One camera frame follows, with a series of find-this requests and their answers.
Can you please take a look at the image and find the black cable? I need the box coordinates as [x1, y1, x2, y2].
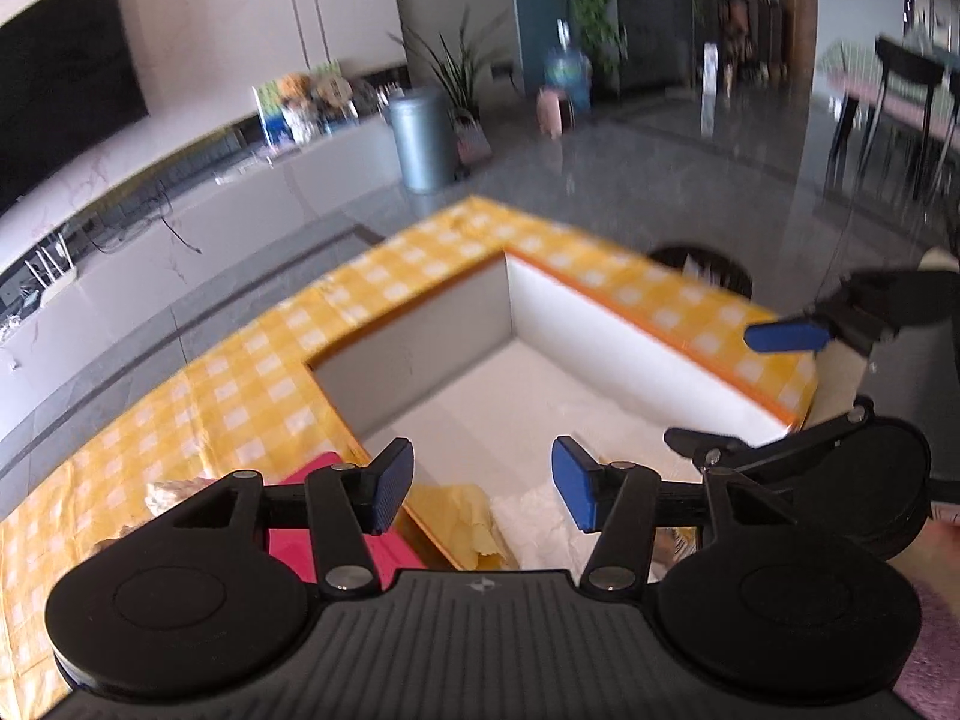
[86, 187, 203, 256]

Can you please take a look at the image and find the tall white carton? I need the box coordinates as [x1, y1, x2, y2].
[701, 43, 722, 133]

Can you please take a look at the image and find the green printed card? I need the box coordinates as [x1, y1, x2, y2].
[253, 60, 346, 148]

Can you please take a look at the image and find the yellow checkered tablecloth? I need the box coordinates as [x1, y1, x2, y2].
[0, 195, 818, 706]

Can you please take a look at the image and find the black wall television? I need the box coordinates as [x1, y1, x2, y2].
[0, 0, 149, 215]

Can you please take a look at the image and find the small teddy bear bouquet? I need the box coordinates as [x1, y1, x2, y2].
[277, 73, 313, 144]

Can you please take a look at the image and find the white router with antennas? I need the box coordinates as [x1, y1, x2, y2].
[22, 232, 80, 302]

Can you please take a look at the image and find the blue water jug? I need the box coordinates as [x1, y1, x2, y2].
[544, 19, 594, 110]

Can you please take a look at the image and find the orange cardboard box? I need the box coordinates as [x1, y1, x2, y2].
[304, 244, 818, 572]

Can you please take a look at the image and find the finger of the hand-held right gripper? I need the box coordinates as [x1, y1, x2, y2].
[664, 399, 876, 485]
[745, 266, 960, 355]

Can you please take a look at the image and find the grey metal trash can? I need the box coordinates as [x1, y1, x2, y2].
[388, 88, 459, 193]

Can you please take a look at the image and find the long-leaf potted plant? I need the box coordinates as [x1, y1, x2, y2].
[390, 7, 511, 137]

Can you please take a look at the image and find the yellow cloth piece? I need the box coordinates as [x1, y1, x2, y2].
[409, 484, 518, 571]

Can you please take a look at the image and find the white marble television cabinet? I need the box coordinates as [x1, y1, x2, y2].
[0, 116, 410, 500]

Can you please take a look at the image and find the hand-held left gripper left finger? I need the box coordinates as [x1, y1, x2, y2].
[171, 436, 416, 599]

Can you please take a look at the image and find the black dining chair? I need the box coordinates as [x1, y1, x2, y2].
[825, 37, 960, 200]

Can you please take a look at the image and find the small pink stool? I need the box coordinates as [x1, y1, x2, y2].
[538, 88, 579, 138]

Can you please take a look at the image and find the small white bag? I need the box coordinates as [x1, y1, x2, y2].
[454, 109, 493, 166]

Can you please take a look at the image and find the clear bubble wrap bag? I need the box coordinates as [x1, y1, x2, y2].
[146, 476, 218, 517]

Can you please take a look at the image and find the dining table pink cloth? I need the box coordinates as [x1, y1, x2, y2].
[821, 41, 960, 137]

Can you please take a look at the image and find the red square box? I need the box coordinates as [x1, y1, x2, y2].
[266, 451, 421, 592]

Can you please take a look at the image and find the dark tall cabinet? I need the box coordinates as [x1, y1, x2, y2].
[607, 0, 695, 95]

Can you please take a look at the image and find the dark round basket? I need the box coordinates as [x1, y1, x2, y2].
[649, 242, 753, 298]

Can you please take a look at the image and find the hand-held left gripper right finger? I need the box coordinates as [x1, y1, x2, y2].
[551, 435, 800, 599]

